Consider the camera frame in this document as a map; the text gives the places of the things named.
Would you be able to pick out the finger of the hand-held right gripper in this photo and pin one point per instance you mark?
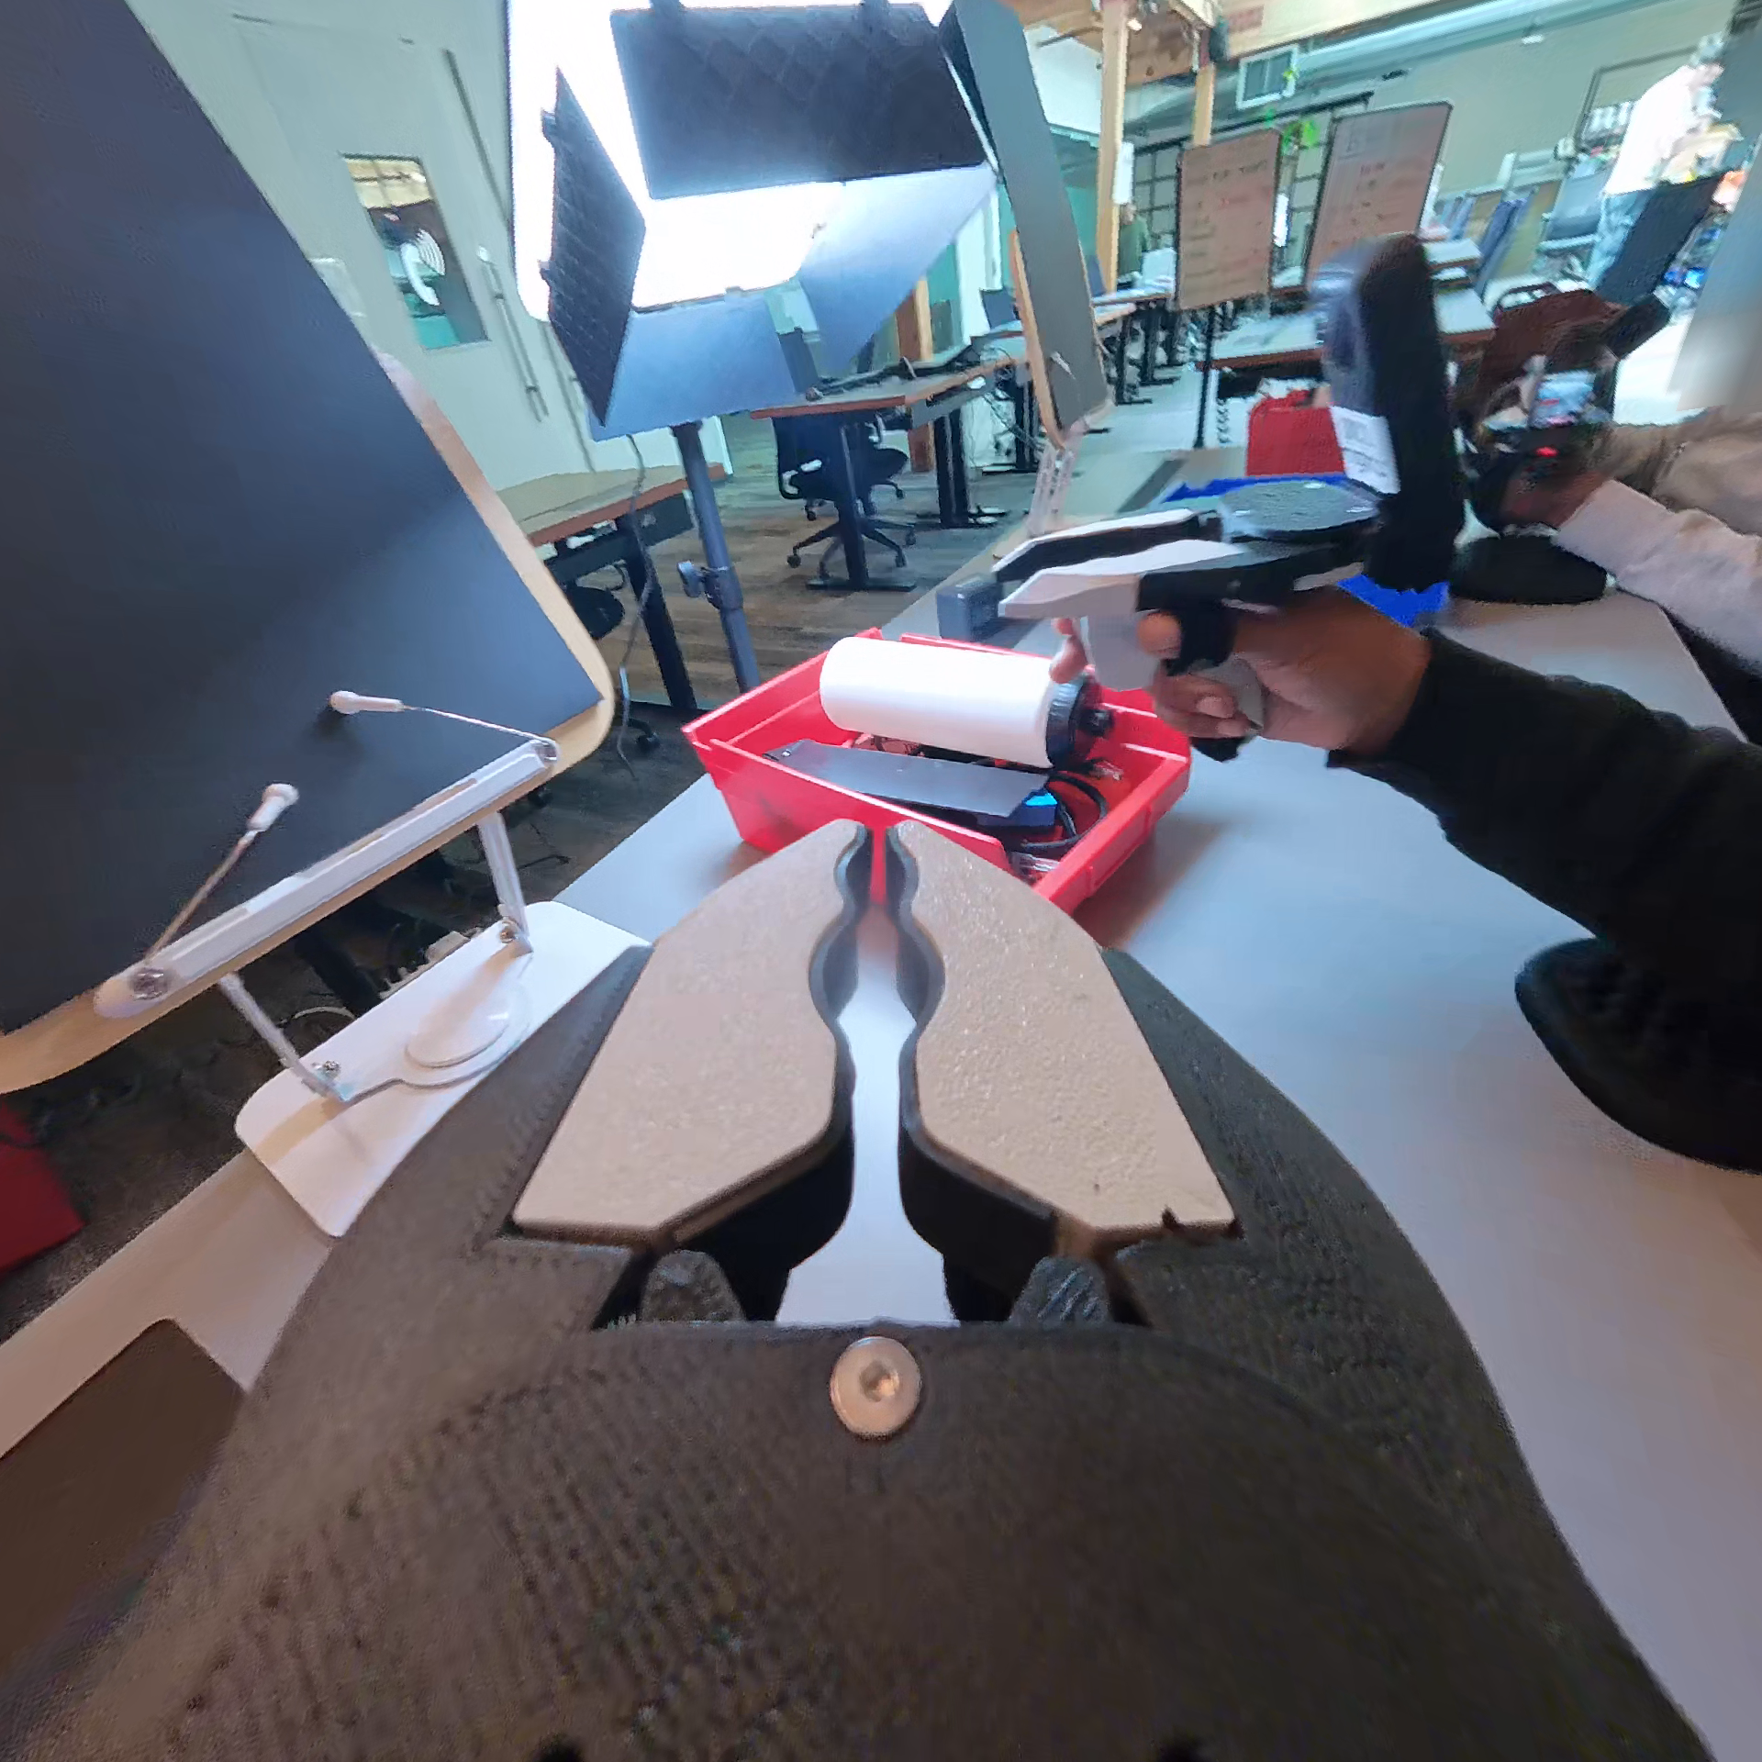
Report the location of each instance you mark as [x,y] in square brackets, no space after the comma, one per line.
[1115,585]
[1101,540]

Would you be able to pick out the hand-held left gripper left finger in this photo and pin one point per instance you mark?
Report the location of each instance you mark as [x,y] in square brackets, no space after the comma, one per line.
[688,1087]

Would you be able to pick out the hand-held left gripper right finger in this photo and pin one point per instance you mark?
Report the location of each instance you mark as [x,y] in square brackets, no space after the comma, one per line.
[1059,1087]

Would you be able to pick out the dark metal plate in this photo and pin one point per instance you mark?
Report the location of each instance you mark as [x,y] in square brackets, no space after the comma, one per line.
[908,778]

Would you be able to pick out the red plastic bin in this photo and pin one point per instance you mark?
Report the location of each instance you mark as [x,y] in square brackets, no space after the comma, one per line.
[895,828]
[1287,436]

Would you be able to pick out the black hand-held device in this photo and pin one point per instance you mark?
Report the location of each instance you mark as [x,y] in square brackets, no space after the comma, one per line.
[1554,413]

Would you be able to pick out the person's right hand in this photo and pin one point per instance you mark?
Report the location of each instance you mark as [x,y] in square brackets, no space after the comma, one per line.
[1322,673]

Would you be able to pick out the wooden board stand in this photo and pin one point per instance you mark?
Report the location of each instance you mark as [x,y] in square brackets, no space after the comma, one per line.
[1049,469]

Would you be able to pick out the small grey box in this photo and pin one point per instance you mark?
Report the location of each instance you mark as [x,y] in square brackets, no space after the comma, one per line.
[972,607]

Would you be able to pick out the blue plastic bin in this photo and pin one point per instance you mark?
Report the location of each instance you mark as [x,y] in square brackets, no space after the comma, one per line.
[1398,598]

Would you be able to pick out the black padded chair armrest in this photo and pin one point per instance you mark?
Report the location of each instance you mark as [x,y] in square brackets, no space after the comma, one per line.
[1527,572]
[1652,1048]

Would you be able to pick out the white bottle black cap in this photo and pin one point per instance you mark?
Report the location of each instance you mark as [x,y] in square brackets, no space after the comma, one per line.
[935,702]

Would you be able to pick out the rolling whiteboard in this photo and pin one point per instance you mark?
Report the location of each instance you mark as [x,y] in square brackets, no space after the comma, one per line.
[1377,179]
[1225,216]

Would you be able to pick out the dark blue pouch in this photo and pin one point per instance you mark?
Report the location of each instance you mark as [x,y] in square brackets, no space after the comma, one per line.
[1033,806]

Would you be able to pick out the wooden office desk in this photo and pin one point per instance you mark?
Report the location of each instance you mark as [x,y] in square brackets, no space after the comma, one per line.
[895,393]
[578,502]

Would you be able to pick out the black office chair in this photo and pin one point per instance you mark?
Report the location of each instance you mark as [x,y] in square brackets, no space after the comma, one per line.
[827,480]

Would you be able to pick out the black flag panel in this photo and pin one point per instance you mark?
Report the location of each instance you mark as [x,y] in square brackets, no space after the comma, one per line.
[1033,206]

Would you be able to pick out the black light stand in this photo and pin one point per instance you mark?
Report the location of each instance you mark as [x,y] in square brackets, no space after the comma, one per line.
[723,551]

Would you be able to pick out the studio light panel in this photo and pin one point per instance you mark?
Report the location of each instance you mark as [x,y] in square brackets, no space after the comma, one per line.
[770,179]

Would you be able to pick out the red fabric bag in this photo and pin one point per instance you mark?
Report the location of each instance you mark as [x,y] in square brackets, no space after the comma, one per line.
[27,1199]

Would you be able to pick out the black wood-framed board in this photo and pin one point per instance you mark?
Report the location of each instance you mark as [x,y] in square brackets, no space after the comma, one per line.
[207,551]

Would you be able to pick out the wall poster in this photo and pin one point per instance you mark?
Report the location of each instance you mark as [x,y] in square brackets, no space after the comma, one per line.
[419,254]

